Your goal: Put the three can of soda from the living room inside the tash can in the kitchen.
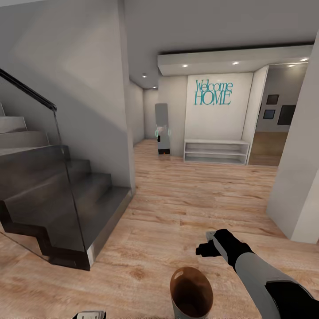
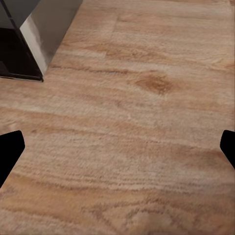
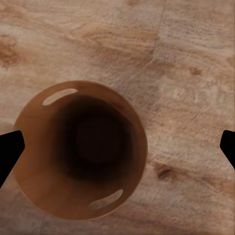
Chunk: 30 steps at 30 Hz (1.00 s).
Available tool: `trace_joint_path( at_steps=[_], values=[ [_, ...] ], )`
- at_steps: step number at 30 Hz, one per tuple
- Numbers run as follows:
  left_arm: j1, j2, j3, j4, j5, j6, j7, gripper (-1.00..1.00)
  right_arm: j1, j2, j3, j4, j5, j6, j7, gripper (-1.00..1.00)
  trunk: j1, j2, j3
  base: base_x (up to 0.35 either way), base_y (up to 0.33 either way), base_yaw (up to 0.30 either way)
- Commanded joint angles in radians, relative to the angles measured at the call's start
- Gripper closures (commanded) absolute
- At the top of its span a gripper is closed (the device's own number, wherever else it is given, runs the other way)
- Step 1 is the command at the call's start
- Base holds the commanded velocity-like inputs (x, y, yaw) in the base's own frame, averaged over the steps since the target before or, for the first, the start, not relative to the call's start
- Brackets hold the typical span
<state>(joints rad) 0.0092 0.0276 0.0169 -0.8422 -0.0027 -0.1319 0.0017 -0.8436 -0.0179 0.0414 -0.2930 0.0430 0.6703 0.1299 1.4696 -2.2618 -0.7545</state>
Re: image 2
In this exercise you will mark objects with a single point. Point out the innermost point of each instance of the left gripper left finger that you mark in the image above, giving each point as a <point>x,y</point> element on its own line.
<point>11,147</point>

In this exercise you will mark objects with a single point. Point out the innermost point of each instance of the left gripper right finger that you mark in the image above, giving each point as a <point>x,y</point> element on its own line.
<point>227,145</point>

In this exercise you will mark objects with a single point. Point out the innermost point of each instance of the stairs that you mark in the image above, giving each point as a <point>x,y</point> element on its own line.
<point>30,34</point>

